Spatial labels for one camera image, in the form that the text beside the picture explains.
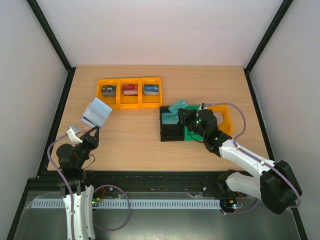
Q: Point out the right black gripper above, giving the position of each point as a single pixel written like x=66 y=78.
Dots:
x=188 y=118

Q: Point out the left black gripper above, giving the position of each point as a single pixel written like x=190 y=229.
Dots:
x=92 y=141

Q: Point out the pink card holder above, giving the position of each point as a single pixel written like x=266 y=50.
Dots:
x=95 y=114

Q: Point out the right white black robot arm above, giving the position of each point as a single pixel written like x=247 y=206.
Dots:
x=224 y=146

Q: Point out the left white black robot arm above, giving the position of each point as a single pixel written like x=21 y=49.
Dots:
x=76 y=186

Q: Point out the teal card stack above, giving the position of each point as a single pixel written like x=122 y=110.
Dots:
x=167 y=118

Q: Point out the pink card in bin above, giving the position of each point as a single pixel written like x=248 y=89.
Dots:
x=219 y=117

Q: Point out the blue card stack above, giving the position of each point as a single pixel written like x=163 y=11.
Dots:
x=150 y=89

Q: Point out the black card stack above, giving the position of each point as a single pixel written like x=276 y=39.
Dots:
x=109 y=90

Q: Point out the red card stack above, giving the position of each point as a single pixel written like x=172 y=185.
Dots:
x=130 y=89

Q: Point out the black bin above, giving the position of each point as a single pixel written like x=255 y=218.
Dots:
x=170 y=132

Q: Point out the green bin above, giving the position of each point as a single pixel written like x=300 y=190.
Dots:
x=190 y=135

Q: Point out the yellow bin left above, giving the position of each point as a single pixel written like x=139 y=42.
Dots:
x=110 y=101

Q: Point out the yellow bin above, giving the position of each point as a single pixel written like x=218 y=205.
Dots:
x=226 y=126
x=110 y=101
x=129 y=102
x=151 y=101

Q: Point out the yellow bin far right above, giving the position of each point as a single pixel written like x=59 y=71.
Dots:
x=226 y=126

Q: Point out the yellow bin middle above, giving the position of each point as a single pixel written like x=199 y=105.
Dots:
x=129 y=102

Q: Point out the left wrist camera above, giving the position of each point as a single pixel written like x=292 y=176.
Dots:
x=72 y=132

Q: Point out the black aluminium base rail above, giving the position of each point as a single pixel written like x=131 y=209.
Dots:
x=211 y=183

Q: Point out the white slotted cable duct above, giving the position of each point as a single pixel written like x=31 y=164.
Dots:
x=135 y=204

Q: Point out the left black frame post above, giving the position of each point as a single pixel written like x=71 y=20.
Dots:
x=42 y=20

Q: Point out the black frame post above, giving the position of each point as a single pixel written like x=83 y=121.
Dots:
x=276 y=20
x=42 y=20

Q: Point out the right black frame post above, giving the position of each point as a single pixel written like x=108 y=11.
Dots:
x=276 y=20

